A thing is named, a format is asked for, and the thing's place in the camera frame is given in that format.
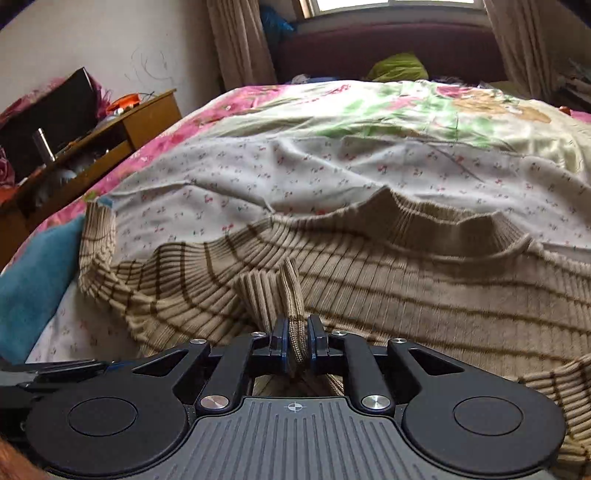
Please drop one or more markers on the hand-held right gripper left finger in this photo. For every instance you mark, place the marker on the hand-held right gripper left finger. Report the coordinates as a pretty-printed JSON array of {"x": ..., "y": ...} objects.
[{"x": 279, "y": 342}]

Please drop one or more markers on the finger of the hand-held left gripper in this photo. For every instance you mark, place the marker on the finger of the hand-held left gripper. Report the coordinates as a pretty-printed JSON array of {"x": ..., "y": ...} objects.
[{"x": 64, "y": 372}]

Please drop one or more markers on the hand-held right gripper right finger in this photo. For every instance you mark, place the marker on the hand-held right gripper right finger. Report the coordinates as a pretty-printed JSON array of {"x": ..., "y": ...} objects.
[{"x": 316, "y": 344}]

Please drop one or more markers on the beige striped knit sweater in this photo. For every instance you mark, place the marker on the beige striped knit sweater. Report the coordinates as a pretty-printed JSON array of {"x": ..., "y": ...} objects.
[{"x": 415, "y": 300}]

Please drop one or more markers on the person's orange fuzzy clothing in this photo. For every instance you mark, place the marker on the person's orange fuzzy clothing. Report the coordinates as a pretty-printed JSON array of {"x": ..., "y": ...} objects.
[{"x": 11, "y": 461}]

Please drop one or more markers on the teal fleece cloth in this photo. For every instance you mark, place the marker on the teal fleece cloth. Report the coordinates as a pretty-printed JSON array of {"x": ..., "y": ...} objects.
[{"x": 37, "y": 286}]

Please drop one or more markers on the white cherry print sheet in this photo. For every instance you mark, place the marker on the white cherry print sheet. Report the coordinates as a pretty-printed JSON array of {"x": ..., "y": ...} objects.
[{"x": 231, "y": 184}]

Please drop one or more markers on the pink floral quilt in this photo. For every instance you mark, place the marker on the pink floral quilt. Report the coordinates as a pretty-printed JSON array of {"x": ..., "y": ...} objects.
[{"x": 369, "y": 106}]

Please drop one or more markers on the black screen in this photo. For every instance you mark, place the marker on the black screen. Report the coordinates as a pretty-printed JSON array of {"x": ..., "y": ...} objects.
[{"x": 51, "y": 115}]

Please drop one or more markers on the wooden nightstand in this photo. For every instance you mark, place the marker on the wooden nightstand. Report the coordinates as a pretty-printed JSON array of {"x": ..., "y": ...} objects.
[{"x": 138, "y": 120}]

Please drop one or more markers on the orange plastic object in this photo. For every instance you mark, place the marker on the orange plastic object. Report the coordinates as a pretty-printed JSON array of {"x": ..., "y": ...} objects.
[{"x": 123, "y": 103}]

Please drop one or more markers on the green cloth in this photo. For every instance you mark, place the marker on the green cloth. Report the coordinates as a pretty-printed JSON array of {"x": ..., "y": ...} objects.
[{"x": 399, "y": 68}]

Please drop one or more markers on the purple headboard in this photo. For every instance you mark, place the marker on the purple headboard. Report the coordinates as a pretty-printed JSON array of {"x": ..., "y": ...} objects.
[{"x": 360, "y": 46}]

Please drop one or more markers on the beige curtain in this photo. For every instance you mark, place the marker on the beige curtain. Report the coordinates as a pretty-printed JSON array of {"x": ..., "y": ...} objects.
[
  {"x": 521, "y": 37},
  {"x": 240, "y": 41}
]

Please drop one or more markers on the blue plastic bag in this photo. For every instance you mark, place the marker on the blue plastic bag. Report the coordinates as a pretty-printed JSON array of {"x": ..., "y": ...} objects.
[{"x": 277, "y": 23}]

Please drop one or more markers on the window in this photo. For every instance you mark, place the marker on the window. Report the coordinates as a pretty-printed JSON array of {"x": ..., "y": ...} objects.
[{"x": 392, "y": 7}]

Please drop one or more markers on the cluttered side table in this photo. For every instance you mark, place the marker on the cluttered side table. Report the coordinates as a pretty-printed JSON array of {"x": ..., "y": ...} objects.
[{"x": 577, "y": 85}]

